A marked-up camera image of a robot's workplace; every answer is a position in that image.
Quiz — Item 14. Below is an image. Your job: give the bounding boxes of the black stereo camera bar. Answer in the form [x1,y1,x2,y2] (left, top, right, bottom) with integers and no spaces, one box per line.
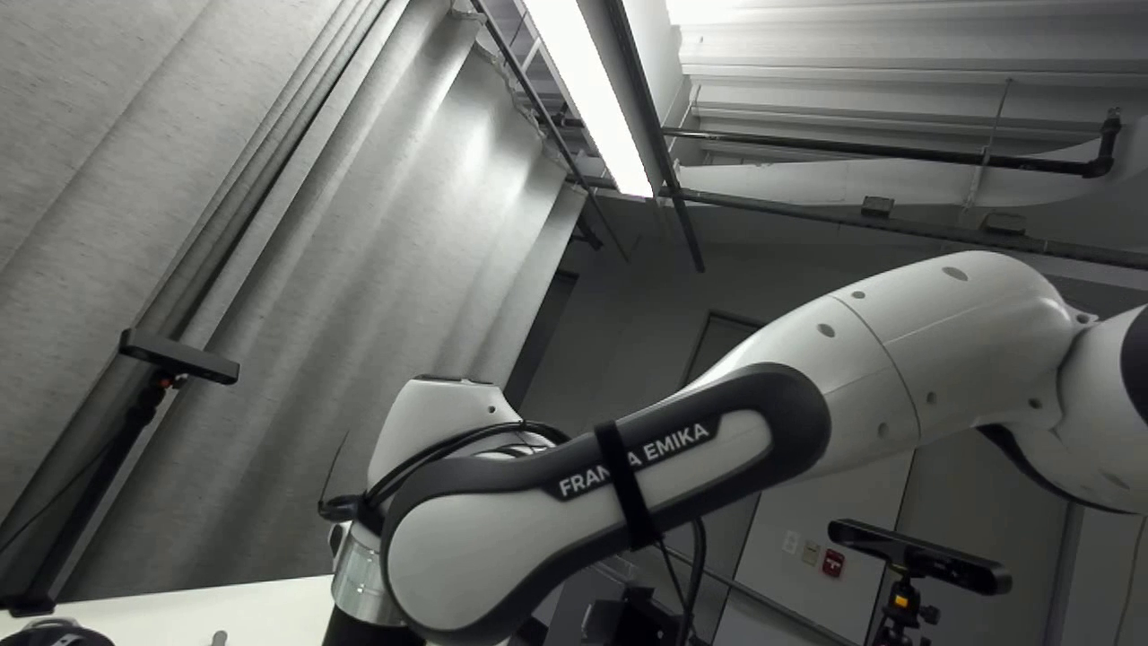
[827,515,1016,601]

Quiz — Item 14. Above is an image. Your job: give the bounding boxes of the ceiling light fixture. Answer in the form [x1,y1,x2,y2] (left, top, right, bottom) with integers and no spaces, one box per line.
[512,0,659,200]

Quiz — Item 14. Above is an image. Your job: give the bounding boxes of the black velcro strap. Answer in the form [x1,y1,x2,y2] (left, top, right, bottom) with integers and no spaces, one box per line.
[593,415,663,553]

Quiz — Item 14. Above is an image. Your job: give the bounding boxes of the black background equipment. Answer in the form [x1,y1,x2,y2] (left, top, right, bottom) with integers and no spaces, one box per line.
[580,583,720,646]

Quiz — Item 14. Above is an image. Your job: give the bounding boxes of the grey wall conduit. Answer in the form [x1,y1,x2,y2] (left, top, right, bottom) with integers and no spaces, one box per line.
[587,182,1148,274]

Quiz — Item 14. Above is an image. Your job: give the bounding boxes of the black ceiling pipe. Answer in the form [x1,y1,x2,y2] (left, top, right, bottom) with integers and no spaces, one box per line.
[659,112,1127,182]

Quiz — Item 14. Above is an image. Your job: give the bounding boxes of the black round object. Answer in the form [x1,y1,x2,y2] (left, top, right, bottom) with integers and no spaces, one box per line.
[0,618,85,646]

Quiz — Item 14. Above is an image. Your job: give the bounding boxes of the grey curtain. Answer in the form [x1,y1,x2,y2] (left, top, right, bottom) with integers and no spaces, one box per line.
[0,0,593,602]

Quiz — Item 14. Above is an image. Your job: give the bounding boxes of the black rail bracket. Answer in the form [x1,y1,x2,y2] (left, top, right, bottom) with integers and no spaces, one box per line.
[114,328,245,387]

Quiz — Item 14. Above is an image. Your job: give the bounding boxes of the black camera tripod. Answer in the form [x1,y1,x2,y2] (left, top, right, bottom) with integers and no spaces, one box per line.
[866,570,947,646]

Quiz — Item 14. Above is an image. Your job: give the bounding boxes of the grey narrow door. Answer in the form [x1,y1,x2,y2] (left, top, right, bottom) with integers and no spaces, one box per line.
[683,308,769,387]

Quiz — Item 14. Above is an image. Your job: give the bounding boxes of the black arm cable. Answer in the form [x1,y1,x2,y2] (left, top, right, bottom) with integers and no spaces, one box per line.
[312,415,577,533]

